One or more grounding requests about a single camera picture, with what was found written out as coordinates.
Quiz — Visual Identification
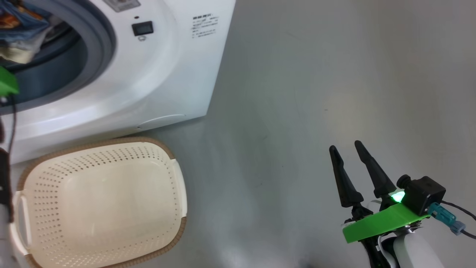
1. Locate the white front-load washing machine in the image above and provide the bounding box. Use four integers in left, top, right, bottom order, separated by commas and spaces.
0, 0, 237, 164

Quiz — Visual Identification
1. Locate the teal right camera connector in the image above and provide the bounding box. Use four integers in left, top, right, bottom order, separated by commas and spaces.
428, 203, 466, 235

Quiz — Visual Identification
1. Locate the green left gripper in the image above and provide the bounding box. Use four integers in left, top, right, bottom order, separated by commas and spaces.
0, 66, 19, 98

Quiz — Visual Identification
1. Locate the cream perforated laundry basket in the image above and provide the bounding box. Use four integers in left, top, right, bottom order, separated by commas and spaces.
9, 137, 187, 268

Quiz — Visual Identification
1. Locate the round white filter cover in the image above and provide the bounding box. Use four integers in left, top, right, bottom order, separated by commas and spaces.
139, 114, 186, 129

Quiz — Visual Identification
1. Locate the black door latch socket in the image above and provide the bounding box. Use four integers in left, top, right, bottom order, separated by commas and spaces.
132, 21, 154, 36

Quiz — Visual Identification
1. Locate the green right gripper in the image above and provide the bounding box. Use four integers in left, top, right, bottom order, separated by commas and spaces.
329, 140, 431, 268

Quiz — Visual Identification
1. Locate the grey warning sticker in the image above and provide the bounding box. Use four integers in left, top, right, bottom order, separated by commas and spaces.
103, 0, 141, 12

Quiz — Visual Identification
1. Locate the blue patterned garment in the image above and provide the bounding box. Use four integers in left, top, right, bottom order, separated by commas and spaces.
0, 0, 51, 41

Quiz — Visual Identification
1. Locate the cream white garment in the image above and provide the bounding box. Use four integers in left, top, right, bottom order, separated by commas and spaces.
0, 34, 48, 64

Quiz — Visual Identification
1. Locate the black right camera cable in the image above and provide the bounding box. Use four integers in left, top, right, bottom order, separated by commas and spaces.
441, 200, 476, 239

